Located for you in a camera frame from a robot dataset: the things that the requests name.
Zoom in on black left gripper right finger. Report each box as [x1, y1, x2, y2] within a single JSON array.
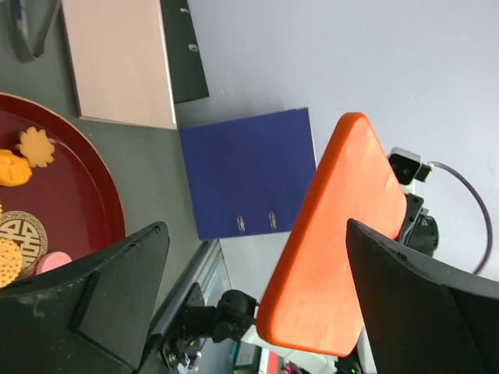
[[346, 219, 498, 373]]

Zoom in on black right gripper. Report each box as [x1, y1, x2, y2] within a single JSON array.
[[397, 193, 439, 257]]

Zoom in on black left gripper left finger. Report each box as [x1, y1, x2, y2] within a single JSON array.
[[1, 222, 169, 373]]

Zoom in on orange box lid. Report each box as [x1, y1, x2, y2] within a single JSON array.
[[257, 112, 407, 356]]

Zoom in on metal tongs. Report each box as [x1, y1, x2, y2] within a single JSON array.
[[6, 1, 62, 63]]

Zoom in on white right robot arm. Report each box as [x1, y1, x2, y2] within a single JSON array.
[[157, 284, 366, 373]]

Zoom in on pink macaron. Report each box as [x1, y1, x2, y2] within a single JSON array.
[[35, 251, 73, 275]]

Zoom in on orange round cookie centre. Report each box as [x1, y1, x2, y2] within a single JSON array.
[[0, 238, 23, 288]]

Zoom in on red round tray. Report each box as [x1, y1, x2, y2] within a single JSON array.
[[1, 93, 126, 277]]

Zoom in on orange fish cookie top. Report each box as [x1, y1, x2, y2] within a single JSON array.
[[0, 149, 33, 187]]

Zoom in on orange flower cookie top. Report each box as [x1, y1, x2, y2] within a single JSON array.
[[16, 126, 55, 168]]

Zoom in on pink folder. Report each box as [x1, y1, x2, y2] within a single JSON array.
[[62, 0, 177, 129]]

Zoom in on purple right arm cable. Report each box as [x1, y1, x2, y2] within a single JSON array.
[[428, 161, 493, 276]]

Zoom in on blue ring binder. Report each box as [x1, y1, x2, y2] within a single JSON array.
[[179, 108, 317, 241]]

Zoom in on black ring binder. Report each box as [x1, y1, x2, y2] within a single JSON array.
[[160, 0, 209, 104]]

